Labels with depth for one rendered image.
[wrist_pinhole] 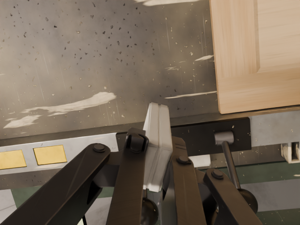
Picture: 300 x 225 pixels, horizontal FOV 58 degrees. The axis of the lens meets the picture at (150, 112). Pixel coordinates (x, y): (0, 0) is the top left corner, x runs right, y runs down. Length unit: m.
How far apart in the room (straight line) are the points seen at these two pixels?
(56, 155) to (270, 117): 0.34
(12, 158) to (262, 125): 0.40
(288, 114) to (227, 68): 0.11
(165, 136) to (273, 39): 0.31
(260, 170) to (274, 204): 1.90
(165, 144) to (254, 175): 0.43
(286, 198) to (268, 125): 1.94
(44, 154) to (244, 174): 0.37
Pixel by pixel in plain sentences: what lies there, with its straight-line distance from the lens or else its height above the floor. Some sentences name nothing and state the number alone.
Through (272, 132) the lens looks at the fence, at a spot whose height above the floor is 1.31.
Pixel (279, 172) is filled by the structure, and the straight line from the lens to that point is 0.59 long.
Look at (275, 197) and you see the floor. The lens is 2.42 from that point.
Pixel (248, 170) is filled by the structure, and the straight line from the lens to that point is 0.57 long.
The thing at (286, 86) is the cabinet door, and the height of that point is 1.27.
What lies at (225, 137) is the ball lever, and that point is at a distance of 0.41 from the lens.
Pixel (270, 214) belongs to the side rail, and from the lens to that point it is 0.62.
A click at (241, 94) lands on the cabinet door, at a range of 0.44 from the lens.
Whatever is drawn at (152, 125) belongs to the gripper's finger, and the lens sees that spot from 0.17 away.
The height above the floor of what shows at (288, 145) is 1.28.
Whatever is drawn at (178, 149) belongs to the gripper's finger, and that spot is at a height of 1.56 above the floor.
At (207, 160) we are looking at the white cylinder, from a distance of 0.45.
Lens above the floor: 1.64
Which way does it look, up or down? 28 degrees down
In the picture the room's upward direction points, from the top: 107 degrees counter-clockwise
